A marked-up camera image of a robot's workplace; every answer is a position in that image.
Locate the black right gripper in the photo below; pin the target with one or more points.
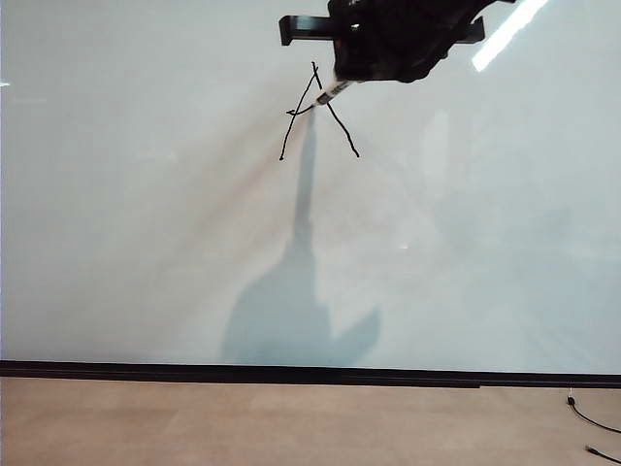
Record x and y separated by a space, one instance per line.
388 34

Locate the white black marker pen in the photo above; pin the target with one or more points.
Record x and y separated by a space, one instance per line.
333 92

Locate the large white whiteboard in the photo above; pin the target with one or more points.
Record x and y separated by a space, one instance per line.
145 242

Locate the black whiteboard pen tray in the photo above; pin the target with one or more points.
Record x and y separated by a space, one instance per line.
242 381

